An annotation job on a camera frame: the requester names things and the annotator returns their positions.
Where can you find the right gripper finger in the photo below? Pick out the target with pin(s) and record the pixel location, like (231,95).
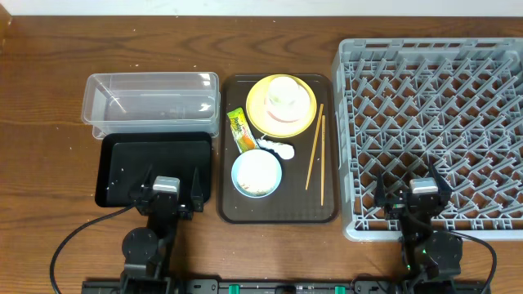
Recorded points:
(380,195)
(443,188)

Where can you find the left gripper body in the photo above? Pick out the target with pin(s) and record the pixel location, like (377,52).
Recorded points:
(183,216)

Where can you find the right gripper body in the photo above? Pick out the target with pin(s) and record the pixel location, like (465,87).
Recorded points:
(416,205)

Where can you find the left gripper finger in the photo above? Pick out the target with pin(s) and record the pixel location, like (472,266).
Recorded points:
(141,179)
(196,192)

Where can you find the light blue bowl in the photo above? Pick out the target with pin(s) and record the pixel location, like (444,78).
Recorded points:
(256,173)

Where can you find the green snack wrapper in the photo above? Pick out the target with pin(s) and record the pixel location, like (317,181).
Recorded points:
(241,132)

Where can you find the white tissue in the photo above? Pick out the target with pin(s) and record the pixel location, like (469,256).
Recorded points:
(285,151)

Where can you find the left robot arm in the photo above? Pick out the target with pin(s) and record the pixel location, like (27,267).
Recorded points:
(147,249)

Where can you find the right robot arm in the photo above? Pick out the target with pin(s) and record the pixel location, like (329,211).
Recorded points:
(432,256)

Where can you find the black waste tray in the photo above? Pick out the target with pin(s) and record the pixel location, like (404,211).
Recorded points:
(125,157)

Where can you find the grey dishwasher rack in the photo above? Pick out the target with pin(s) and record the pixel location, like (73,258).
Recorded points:
(455,104)

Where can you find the clear plastic bin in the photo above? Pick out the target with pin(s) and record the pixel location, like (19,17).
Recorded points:
(152,102)

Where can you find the brown serving tray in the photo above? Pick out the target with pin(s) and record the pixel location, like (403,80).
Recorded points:
(290,203)

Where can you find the left wooden chopstick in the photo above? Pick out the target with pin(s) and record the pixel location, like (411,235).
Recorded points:
(314,145)

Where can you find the pink bowl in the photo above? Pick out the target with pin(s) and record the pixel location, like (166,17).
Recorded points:
(291,110)

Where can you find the yellow plate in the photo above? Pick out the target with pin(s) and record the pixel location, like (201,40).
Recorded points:
(263,122)

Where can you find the white cup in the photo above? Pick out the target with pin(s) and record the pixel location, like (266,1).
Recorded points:
(282,91)

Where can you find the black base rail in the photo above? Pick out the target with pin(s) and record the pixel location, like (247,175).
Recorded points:
(211,286)

